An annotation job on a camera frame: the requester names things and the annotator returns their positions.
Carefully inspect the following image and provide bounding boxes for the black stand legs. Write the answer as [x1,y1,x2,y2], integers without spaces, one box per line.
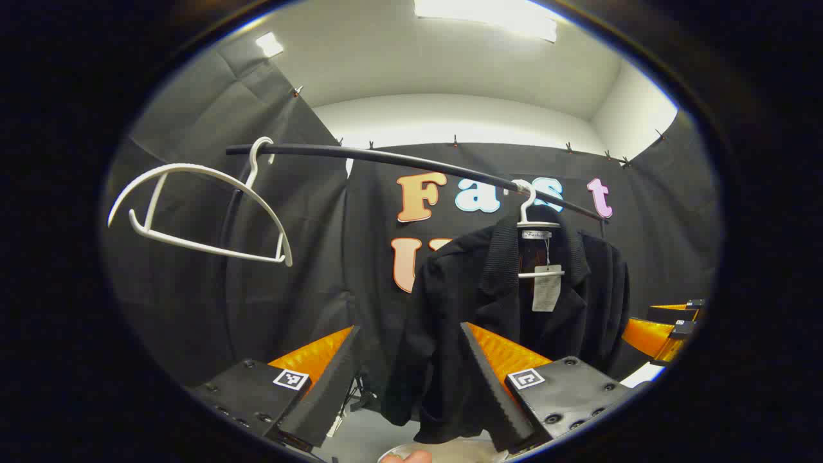
[336,372,381,417]

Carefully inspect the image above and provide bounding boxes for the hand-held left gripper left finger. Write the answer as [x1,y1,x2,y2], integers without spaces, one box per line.
[190,325,364,451]

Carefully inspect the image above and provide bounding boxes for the black knit jacket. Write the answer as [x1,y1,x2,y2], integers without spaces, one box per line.
[381,206,631,444]

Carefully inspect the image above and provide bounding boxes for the black backdrop cloth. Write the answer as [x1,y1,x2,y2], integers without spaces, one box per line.
[103,48,718,412]

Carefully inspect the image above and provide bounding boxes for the black clothes rack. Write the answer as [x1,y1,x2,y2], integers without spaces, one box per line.
[217,143,608,367]

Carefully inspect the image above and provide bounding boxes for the large ceiling light panel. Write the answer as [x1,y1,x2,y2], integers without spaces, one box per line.
[415,0,557,43]

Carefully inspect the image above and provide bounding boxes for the empty white clothes hanger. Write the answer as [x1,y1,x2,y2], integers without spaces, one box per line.
[107,136,293,268]

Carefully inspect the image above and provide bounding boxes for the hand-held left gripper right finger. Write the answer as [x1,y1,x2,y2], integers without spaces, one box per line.
[459,322,637,454]

